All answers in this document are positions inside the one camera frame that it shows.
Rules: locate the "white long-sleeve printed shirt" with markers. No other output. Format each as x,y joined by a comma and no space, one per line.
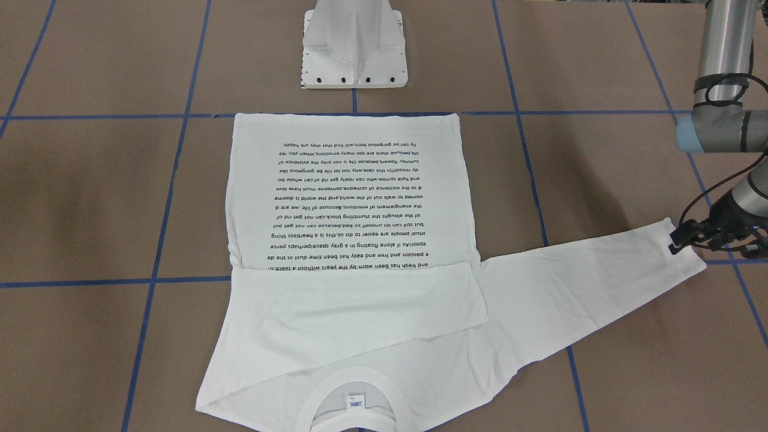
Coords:
358,297

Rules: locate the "white camera stand column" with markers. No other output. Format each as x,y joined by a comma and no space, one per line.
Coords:
353,44

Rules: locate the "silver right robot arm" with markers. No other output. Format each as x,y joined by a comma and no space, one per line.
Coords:
719,123

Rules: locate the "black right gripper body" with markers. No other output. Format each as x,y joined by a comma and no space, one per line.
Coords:
724,218

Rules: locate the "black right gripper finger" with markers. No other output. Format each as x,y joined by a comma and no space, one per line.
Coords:
686,231
677,245

